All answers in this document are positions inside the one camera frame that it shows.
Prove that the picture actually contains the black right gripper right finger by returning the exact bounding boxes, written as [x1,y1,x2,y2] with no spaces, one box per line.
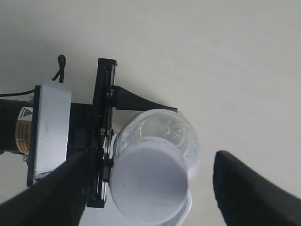
[213,151,301,226]

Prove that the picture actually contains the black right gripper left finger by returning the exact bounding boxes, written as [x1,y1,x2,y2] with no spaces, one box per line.
[0,153,88,226]

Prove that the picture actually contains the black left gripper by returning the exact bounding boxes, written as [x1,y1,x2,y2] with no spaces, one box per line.
[66,58,178,208]

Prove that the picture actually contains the clear labelled water bottle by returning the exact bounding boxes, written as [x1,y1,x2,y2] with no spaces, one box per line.
[112,108,200,226]

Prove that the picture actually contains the white bottle cap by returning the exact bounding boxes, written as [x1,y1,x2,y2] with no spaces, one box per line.
[110,137,189,225]

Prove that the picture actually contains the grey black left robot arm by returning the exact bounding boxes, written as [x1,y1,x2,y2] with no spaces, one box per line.
[0,55,165,208]

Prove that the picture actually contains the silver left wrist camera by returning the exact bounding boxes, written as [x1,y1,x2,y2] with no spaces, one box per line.
[26,81,71,187]

